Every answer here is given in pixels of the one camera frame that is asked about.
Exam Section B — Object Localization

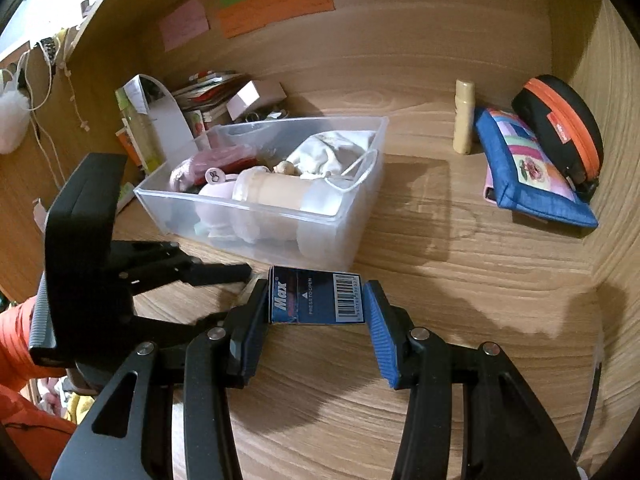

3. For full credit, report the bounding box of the white fluffy ball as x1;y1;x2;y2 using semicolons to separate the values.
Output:
0;79;32;156

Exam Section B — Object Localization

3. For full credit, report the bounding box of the white drawstring bag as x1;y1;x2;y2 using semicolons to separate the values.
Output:
287;130;379;194

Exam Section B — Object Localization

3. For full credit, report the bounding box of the white magazine file holder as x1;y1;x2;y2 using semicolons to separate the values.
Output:
124;74;196;162

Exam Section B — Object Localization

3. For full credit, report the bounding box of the clear plastic jar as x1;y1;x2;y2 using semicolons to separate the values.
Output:
232;166;311;211

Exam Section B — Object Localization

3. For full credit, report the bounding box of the bowl of small trinkets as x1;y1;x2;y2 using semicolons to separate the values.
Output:
245;105;292;124

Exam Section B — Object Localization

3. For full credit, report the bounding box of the clear plastic storage box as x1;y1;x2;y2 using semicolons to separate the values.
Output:
132;116;390;272

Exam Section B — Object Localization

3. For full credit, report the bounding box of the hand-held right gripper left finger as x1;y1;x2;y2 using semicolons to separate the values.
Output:
50;277;271;480

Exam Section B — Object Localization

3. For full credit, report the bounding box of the pink fluffy item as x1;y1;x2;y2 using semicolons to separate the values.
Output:
170;157;206;192

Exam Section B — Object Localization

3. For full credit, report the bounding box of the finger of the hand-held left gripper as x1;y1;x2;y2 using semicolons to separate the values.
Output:
112;240;252;297
131;309;236;350

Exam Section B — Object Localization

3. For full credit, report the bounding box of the yellow lotion bottle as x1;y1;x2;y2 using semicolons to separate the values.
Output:
452;79;475;155

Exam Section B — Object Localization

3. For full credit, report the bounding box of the orange sticky note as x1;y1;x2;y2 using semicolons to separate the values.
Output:
218;0;335;39

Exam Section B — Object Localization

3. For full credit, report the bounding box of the dark blue staples box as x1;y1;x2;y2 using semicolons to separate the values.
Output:
267;266;369;326

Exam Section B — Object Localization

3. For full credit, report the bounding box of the pink sticky note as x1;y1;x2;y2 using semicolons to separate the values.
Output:
159;0;210;52

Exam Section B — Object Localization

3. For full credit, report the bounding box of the black case with orange zip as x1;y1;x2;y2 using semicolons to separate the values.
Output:
511;75;604;204

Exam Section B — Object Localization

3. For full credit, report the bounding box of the grey cable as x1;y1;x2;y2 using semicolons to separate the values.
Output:
570;335;607;467

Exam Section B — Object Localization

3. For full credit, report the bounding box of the stack of books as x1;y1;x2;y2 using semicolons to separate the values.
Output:
172;71;251;126

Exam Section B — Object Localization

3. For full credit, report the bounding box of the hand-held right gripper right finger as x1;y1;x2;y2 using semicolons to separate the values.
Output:
362;280;581;480

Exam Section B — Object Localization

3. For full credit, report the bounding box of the red pouch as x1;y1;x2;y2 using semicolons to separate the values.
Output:
191;143;259;172

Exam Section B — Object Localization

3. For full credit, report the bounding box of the flat pink case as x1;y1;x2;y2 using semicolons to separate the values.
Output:
482;165;502;206

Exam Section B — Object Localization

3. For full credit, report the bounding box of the pink cardboard box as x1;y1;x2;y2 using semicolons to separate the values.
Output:
226;80;287;121

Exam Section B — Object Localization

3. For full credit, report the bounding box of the white hanging cord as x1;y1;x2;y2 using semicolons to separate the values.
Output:
17;35;68;177

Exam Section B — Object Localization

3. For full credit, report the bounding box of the person's left forearm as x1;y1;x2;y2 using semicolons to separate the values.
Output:
0;295;79;480

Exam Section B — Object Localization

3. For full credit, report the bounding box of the wooden desktop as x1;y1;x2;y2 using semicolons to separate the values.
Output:
114;77;607;480

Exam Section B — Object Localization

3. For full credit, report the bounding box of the blue patchwork pouch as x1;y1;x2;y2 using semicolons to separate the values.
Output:
472;106;599;229

